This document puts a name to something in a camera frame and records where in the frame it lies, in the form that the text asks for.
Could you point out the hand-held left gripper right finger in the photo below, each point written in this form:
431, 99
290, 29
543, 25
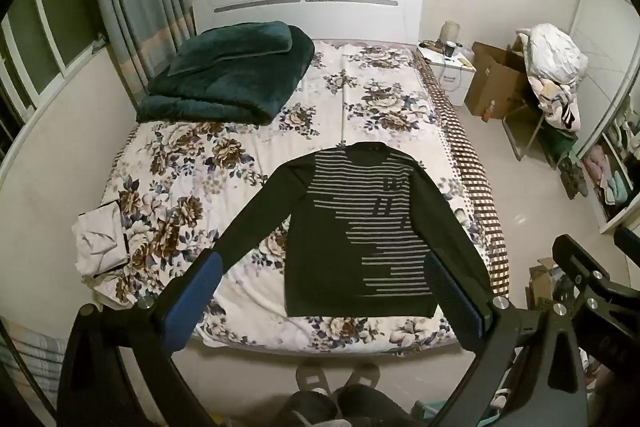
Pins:
452, 302

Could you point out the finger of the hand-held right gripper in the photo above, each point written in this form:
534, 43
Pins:
629, 239
582, 264

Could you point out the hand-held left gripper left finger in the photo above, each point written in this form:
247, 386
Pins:
192, 302

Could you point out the dark striped sweater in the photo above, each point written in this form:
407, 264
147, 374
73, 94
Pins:
350, 232

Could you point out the pile of light clothes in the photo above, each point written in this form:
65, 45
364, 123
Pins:
555, 62

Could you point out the small cardboard box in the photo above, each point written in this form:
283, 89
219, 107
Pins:
542, 284

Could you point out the dark slippers pair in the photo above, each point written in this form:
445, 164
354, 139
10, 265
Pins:
574, 177

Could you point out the white folded garment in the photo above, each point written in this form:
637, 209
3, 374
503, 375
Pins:
97, 239

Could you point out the person's right grey slipper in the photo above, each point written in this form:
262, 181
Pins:
365, 376

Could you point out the person's grey slipper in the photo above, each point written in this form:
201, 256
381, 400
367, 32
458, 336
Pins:
365, 376
312, 379

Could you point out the bed with floral sheet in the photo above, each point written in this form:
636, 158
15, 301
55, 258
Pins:
210, 167

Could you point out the folding chair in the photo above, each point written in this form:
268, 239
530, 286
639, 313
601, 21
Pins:
540, 132

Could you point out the person's left grey slipper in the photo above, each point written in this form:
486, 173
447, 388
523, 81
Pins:
312, 379

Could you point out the person's left leg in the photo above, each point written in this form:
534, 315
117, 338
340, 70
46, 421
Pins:
310, 409

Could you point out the plaid cloth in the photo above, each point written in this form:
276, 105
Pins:
37, 357

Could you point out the white wardrobe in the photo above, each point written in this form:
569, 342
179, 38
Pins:
607, 72

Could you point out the large brown cardboard box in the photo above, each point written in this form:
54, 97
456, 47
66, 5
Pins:
495, 79

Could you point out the white nightstand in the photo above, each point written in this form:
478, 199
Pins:
452, 79

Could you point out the dark green plush blanket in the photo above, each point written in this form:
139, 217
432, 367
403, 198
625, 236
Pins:
225, 77

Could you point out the black cup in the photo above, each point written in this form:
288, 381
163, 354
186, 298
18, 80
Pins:
450, 49

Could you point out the white-framed window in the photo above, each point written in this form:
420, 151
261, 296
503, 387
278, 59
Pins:
35, 32

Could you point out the white headboard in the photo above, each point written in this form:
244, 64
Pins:
325, 14

